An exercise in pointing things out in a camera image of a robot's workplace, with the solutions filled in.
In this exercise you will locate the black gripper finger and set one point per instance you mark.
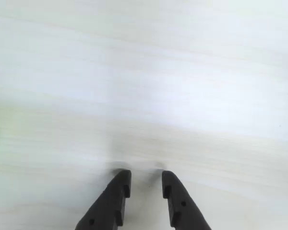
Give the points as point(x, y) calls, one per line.
point(182, 210)
point(105, 206)

